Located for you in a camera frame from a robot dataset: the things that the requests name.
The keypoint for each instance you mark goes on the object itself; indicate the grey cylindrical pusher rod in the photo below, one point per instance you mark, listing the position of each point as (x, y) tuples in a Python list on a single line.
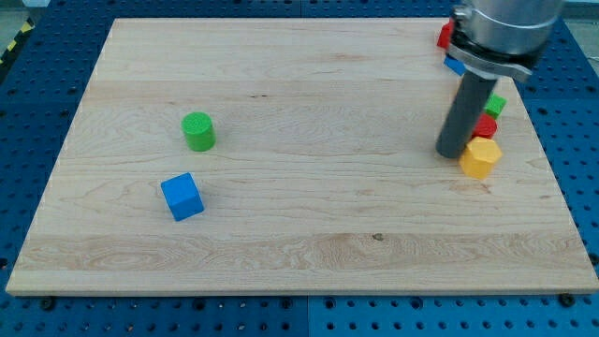
[(467, 106)]

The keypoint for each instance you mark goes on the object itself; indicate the red cylinder block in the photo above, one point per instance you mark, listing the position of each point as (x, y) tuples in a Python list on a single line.
[(485, 127)]

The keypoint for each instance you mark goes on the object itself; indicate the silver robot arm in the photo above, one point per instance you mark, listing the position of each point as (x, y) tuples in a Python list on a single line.
[(493, 39)]

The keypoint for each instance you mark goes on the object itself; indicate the green block right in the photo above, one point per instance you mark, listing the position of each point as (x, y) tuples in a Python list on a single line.
[(495, 106)]

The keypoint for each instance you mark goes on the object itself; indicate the blue block top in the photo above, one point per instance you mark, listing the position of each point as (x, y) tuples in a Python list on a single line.
[(455, 65)]

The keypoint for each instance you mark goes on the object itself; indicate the yellow hexagon block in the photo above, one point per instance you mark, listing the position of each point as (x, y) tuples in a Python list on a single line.
[(480, 157)]

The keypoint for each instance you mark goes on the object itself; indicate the red block top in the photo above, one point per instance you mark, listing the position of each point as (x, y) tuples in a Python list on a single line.
[(444, 37)]

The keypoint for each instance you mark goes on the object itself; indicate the wooden board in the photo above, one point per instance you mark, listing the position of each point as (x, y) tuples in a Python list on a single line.
[(323, 179)]

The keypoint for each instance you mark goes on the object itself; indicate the green cylinder block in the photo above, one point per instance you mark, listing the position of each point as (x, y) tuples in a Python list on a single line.
[(198, 131)]

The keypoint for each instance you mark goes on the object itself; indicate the blue cube block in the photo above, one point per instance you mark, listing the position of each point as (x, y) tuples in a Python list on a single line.
[(182, 196)]

